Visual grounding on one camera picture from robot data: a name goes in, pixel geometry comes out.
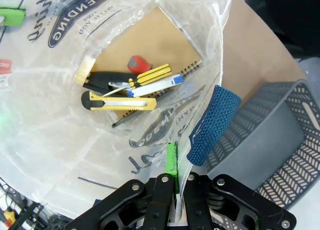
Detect red emergency stop button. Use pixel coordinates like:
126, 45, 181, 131
0, 207, 17, 225

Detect black hex key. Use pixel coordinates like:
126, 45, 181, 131
111, 109, 145, 128

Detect white blue marker pen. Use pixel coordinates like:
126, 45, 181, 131
126, 74, 183, 98

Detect tangled floor cables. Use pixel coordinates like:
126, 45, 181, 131
0, 179, 66, 230

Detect yellow black screwdriver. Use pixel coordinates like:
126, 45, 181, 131
101, 63, 173, 98

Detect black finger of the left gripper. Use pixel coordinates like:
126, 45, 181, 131
0, 6, 27, 27

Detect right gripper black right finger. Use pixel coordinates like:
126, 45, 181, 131
183, 171, 298, 230

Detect grey plastic lattice basket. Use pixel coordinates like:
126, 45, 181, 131
204, 79, 320, 211

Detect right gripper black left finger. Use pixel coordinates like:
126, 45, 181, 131
64, 142, 179, 230

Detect red grey rounded tool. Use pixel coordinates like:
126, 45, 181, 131
127, 55, 153, 74

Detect kraft spiral notebook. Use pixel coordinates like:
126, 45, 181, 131
93, 6, 203, 120

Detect clear plastic bag navy handles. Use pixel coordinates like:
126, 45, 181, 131
0, 0, 242, 221

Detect yellow black utility knife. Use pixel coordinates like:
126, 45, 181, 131
81, 90, 158, 112

